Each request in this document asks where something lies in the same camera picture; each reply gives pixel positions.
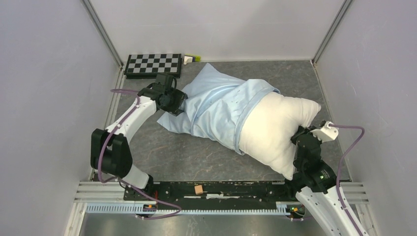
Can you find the black white checkerboard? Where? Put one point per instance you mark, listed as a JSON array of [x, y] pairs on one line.
[[147, 66]]

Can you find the white pillow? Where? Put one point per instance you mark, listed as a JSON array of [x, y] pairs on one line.
[[268, 129]]

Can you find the light blue pillowcase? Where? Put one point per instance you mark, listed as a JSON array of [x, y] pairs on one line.
[[217, 107]]

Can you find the small wooden cube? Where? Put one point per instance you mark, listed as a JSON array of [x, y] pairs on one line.
[[198, 189]]

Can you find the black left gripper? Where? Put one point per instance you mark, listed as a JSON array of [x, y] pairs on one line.
[[179, 96]]

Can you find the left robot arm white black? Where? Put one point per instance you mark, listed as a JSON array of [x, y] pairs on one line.
[[110, 152]]

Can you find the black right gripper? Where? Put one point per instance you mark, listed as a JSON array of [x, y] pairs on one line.
[[301, 129]]

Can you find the small white green block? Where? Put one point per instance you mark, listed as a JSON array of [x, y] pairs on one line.
[[191, 58]]

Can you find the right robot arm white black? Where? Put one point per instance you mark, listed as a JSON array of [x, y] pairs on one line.
[[316, 186]]

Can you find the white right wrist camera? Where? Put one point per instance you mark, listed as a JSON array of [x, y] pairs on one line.
[[326, 132]]

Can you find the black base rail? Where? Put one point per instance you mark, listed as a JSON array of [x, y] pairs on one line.
[[221, 195]]

